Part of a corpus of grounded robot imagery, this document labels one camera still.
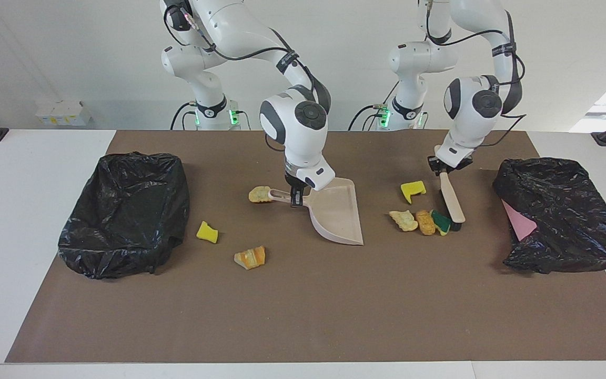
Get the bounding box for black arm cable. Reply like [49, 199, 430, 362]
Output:
[424, 0, 527, 148]
[164, 5, 332, 114]

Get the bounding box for brown oblong bread roll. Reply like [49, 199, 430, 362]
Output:
[415, 210, 436, 236]

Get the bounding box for black left base cable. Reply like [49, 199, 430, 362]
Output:
[348, 82, 403, 131]

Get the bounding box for brown table mat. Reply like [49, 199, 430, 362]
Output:
[5, 130, 606, 364]

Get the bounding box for black trash bag over pink bin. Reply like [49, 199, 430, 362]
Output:
[492, 157, 606, 275]

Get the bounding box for yellow sponge wedge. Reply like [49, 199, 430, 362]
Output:
[196, 221, 219, 244]

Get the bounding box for beige plastic dustpan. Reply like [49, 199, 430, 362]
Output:
[267, 177, 365, 246]

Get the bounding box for orange striped croissant piece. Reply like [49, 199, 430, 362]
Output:
[234, 245, 267, 271]

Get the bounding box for black trash bag bin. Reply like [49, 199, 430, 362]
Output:
[57, 152, 190, 280]

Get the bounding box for beige hand brush black bristles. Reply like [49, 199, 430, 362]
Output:
[438, 171, 466, 232]

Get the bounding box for pale flaky croissant piece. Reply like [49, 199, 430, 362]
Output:
[389, 210, 419, 232]

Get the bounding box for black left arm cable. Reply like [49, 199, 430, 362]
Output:
[424, 0, 527, 148]

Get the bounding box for pink bin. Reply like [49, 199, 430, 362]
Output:
[501, 199, 538, 242]

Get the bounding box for green and yellow sponge piece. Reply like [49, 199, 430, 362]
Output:
[430, 210, 452, 236]

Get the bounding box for black right base cable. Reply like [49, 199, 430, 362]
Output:
[170, 102, 198, 131]

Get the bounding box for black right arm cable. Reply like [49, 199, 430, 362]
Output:
[164, 5, 332, 114]

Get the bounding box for black base cable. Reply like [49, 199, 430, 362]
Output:
[348, 82, 403, 131]
[170, 102, 198, 131]

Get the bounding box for small pale pastry piece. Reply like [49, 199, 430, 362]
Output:
[248, 185, 273, 204]

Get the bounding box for white wall socket boxes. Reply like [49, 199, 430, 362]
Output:
[36, 100, 92, 127]

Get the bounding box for notched yellow sponge piece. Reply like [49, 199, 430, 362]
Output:
[400, 181, 427, 205]

